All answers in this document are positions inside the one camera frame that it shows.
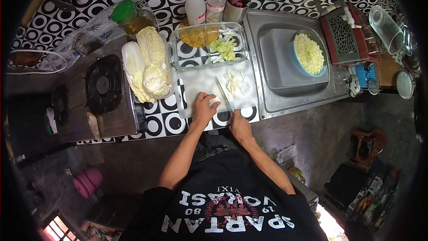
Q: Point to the person's left hand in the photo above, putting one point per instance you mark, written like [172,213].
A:
[202,110]

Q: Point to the person's right hand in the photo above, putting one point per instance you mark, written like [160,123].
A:
[241,129]

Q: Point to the person's right fingers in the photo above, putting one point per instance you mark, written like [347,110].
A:
[234,117]

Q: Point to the person's left fingers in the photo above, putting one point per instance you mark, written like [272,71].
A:
[207,96]

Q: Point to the white cabbage stem piece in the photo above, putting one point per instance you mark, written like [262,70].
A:
[216,100]

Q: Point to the translucent white cutting board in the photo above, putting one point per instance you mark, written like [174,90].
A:
[197,83]

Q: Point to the pile of cut cabbage strips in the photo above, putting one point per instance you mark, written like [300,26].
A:
[234,83]

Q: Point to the stainless steel sink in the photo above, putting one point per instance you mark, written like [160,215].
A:
[257,83]

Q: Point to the rectangular glass baking dish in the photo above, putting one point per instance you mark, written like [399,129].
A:
[192,55]

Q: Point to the green cabbage leaf scraps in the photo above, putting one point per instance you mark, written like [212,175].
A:
[224,47]

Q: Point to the pile of yellow slices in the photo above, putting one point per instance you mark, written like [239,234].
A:
[197,36]

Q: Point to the crumpled plastic bag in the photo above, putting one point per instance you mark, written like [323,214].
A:
[285,154]

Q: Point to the napa cabbage half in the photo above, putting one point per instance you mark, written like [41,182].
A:
[153,60]
[135,73]

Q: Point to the person's body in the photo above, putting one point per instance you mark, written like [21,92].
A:
[230,187]

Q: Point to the grey plastic basin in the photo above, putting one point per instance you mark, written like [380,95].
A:
[277,60]

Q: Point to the blue bowl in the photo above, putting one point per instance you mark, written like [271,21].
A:
[294,62]

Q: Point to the white plastic bottle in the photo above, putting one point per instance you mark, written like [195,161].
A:
[195,6]

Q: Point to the clear bottle with blue cap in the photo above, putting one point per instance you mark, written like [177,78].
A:
[215,5]

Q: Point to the heap of chopped cabbage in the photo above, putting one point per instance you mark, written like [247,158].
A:
[309,53]

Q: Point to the black gas stove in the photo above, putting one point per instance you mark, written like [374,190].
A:
[103,83]

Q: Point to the oil jug with green lid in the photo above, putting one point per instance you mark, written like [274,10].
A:
[132,16]

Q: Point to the wooden spatula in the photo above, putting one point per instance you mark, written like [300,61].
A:
[93,125]

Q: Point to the grey rag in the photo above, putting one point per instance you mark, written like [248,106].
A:
[353,86]

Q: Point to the black box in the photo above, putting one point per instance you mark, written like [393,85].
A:
[344,184]

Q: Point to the brown plastic stool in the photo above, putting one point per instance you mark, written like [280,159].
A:
[367,144]

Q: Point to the red rack with lattice cover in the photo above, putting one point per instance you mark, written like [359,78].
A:
[344,36]

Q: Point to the blue slatted holder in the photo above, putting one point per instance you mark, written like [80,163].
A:
[364,73]

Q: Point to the drinking glass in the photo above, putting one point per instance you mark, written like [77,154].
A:
[79,43]

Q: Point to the pink plastic bucket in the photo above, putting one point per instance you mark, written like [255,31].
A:
[87,182]

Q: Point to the white pipe faucet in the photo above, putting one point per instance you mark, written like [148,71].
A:
[337,6]

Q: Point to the round metal lid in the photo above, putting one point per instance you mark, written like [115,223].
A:
[405,84]

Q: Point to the large clear glass jar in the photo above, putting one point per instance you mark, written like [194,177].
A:
[386,28]

